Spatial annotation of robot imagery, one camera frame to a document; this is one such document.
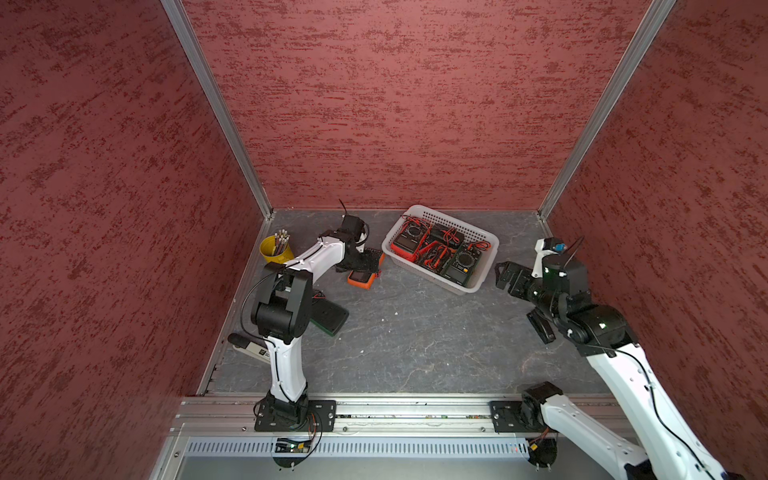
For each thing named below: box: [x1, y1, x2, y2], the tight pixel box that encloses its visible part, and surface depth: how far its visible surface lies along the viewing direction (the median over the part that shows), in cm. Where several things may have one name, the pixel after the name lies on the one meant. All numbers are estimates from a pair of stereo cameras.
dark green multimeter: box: [310, 290, 349, 337], surface depth 91 cm
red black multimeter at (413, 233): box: [390, 216, 433, 262], surface depth 102 cm
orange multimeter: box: [347, 258, 385, 290], surface depth 98 cm
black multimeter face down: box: [428, 222, 465, 248], surface depth 105 cm
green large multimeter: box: [441, 244, 482, 288], surface depth 97 cm
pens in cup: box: [274, 228, 291, 255], surface depth 92 cm
